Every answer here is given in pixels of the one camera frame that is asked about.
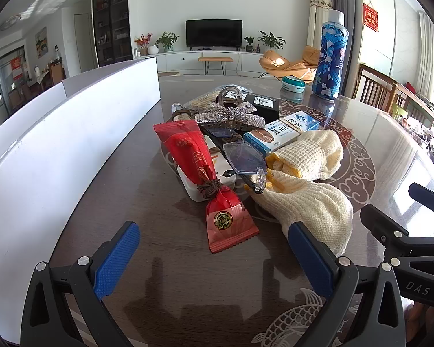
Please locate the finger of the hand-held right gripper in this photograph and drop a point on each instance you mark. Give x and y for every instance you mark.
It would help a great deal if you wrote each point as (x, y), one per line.
(428, 195)
(390, 227)

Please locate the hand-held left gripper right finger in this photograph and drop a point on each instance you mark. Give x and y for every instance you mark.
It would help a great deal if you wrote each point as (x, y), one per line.
(311, 260)

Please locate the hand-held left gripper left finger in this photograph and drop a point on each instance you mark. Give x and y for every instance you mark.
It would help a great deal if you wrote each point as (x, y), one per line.
(117, 260)

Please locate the cream knit glove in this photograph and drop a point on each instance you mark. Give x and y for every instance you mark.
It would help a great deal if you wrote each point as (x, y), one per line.
(311, 202)
(311, 151)

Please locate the white sunscreen bottle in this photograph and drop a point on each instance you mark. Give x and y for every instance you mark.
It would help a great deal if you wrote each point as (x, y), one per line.
(188, 188)

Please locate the black-framed eyeglasses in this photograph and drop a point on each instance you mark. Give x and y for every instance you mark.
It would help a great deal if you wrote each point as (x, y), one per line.
(244, 159)

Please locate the blue and white medicine box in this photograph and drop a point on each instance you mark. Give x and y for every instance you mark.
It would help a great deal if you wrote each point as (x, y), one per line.
(264, 139)

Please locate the red snack packet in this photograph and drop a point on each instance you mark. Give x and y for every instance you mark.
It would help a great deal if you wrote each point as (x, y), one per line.
(188, 148)

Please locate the person's right hand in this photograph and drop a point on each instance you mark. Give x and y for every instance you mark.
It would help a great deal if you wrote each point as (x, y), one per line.
(416, 316)

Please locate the wooden slatted chair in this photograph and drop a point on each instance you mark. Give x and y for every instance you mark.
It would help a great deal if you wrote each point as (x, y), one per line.
(416, 106)
(372, 86)

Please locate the beige rubber band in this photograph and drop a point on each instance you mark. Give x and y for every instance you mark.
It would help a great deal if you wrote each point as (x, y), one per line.
(291, 124)

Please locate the black box with white labels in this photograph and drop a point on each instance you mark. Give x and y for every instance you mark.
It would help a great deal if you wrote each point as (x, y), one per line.
(264, 112)

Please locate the beige cosmetic tube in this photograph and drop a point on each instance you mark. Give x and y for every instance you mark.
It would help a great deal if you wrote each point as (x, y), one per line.
(182, 115)

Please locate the blue patterned bottle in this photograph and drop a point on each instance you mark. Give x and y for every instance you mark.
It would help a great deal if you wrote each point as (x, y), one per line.
(329, 65)

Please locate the rhinestone bow hair clip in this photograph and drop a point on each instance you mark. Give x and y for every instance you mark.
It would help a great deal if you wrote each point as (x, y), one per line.
(231, 115)

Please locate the teal round jar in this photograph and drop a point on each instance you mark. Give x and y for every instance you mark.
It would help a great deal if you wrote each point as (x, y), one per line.
(293, 84)

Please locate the bag of cotton swabs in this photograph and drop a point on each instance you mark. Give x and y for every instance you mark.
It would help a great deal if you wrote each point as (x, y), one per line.
(202, 101)

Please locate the clear hair claw clip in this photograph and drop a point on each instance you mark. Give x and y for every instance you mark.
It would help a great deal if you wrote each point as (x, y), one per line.
(220, 97)

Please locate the orange lounge chair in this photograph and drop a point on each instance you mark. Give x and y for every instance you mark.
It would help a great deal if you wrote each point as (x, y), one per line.
(275, 63)

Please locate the white television console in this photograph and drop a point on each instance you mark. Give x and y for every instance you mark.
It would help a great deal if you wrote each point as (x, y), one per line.
(177, 61)

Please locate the cloth-covered standing air conditioner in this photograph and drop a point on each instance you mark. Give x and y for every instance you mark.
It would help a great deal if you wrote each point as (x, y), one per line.
(316, 18)

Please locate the white round vase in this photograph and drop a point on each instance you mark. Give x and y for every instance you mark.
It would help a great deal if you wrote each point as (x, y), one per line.
(153, 49)

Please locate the red door poster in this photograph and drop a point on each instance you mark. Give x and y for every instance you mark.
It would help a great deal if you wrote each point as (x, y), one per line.
(17, 68)

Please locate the white door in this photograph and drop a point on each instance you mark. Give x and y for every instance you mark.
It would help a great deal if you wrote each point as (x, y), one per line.
(83, 43)

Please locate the red flower arrangement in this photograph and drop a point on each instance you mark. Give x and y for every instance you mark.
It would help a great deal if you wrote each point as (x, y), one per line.
(143, 41)

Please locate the large leafy potted plant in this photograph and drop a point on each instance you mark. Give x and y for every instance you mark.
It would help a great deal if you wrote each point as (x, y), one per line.
(271, 39)

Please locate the wooden bench with metal legs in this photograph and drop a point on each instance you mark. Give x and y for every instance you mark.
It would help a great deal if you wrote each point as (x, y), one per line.
(215, 59)

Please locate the small potted plant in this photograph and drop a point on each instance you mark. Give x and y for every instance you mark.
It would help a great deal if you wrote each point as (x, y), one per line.
(249, 43)

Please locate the green potted plant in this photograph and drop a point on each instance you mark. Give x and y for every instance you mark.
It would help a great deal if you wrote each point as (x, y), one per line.
(167, 39)

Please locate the dark glass display cabinet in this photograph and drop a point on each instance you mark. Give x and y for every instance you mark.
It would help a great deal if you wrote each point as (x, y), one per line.
(112, 18)

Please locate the black television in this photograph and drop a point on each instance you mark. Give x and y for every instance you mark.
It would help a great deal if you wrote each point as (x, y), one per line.
(213, 34)

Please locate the round ceiling light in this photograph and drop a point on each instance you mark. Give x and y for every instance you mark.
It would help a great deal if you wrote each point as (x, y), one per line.
(11, 22)

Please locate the red wall hanging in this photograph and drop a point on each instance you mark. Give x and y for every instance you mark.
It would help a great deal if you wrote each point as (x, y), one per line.
(370, 17)

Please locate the framed wall painting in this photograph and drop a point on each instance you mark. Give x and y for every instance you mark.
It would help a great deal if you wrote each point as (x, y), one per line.
(41, 42)

